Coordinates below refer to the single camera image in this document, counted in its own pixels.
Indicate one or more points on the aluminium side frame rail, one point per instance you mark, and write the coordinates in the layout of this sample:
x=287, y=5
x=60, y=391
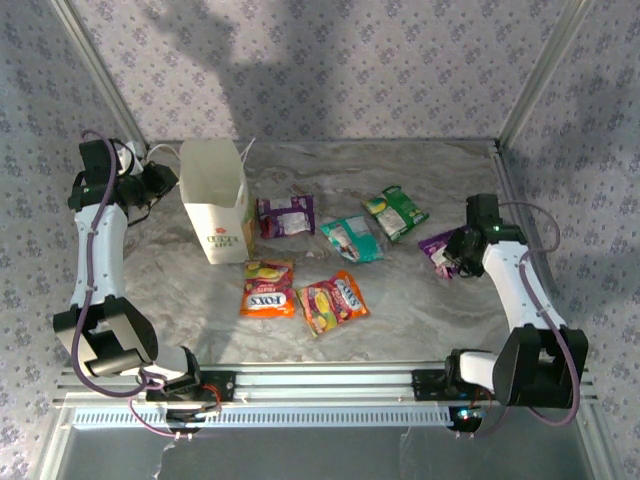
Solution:
x=52, y=450
x=520, y=215

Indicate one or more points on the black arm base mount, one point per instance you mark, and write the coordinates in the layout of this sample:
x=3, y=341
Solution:
x=425, y=385
x=225, y=385

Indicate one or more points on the aluminium frame post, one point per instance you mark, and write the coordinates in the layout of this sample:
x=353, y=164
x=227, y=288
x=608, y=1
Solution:
x=85, y=40
x=540, y=75

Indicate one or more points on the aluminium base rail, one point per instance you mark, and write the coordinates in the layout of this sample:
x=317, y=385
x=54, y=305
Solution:
x=325, y=380

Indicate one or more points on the purple snack packet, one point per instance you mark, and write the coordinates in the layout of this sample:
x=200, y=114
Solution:
x=432, y=250
x=287, y=217

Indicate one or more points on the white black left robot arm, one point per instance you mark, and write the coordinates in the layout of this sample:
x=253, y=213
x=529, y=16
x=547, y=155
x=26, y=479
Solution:
x=100, y=250

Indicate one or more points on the black round controller board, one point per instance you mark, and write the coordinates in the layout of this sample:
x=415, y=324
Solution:
x=182, y=425
x=462, y=424

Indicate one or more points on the teal snack packet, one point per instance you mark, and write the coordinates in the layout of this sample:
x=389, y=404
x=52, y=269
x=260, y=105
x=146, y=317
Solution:
x=352, y=240

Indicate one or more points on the green snack packet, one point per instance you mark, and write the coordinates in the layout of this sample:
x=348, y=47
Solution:
x=395, y=212

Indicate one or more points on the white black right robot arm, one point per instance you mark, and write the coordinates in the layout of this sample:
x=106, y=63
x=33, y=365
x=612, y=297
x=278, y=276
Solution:
x=510, y=280

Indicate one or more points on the white paper bag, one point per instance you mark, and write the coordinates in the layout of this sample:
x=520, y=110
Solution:
x=225, y=240

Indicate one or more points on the orange Fox's candy packet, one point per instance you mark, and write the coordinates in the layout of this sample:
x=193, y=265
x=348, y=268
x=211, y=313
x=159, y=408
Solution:
x=330, y=302
x=267, y=300

